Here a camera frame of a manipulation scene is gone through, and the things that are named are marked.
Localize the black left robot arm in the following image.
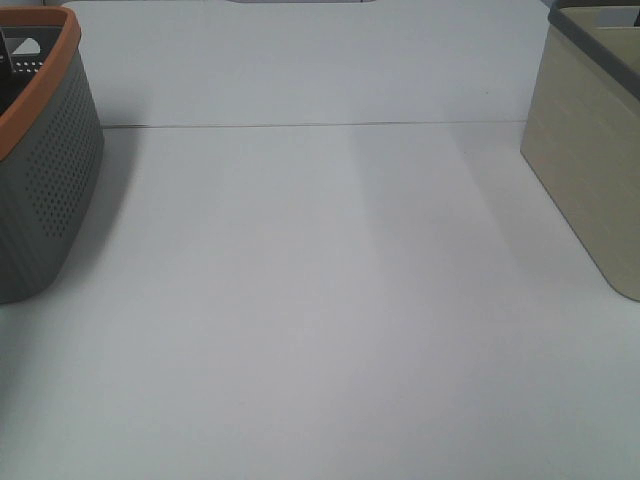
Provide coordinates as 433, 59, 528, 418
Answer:
0, 31, 13, 81

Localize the grey perforated basket orange rim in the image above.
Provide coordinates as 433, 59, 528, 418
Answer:
1, 6, 104, 304

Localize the beige basket grey rim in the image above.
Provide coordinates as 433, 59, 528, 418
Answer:
520, 1, 639, 300

